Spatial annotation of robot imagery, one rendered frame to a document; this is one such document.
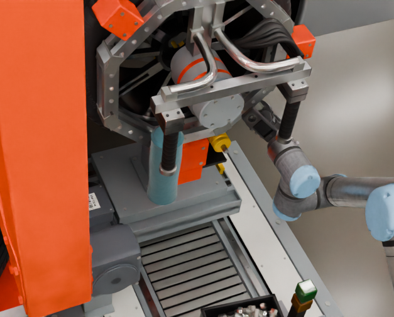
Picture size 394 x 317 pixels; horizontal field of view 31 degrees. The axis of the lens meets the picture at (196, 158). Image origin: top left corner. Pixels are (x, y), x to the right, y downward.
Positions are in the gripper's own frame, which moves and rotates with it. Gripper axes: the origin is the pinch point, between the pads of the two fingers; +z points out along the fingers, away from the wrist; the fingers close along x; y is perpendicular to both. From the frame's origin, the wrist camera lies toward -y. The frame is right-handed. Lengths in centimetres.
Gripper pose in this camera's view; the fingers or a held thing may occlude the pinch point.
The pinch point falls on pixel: (246, 97)
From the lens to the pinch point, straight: 222.3
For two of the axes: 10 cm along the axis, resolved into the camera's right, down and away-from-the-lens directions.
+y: 5.8, 2.9, 7.6
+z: -4.0, -7.1, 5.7
